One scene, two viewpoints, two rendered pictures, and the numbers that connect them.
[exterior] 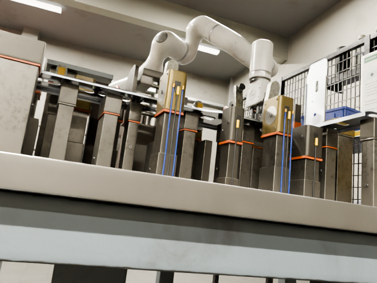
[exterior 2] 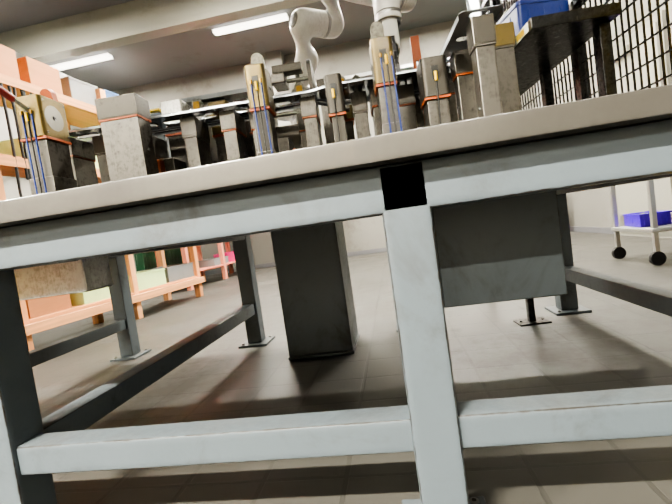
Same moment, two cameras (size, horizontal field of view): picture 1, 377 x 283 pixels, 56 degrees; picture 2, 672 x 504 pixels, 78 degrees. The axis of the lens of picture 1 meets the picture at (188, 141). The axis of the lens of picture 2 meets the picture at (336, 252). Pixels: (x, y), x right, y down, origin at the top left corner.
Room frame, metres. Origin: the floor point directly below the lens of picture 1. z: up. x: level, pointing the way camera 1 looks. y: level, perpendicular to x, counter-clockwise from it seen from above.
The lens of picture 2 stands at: (-0.03, -0.60, 0.57)
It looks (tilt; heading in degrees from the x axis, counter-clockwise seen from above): 3 degrees down; 26
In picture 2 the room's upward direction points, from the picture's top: 8 degrees counter-clockwise
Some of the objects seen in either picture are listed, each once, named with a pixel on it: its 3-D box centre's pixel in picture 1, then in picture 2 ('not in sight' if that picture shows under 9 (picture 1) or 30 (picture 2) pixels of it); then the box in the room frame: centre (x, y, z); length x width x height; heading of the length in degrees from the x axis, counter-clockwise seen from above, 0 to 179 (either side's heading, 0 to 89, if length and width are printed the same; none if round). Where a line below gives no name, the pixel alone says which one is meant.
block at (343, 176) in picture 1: (337, 168); (501, 94); (1.27, -0.55, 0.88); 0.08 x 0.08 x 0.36; 22
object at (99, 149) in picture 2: not in sight; (110, 178); (0.92, 0.68, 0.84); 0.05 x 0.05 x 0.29; 22
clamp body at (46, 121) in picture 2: not in sight; (47, 162); (0.71, 0.66, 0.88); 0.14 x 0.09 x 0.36; 22
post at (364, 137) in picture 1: (372, 168); (486, 84); (1.00, -0.53, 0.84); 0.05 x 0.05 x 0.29; 22
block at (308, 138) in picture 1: (307, 170); (437, 113); (1.13, -0.39, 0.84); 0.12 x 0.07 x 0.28; 22
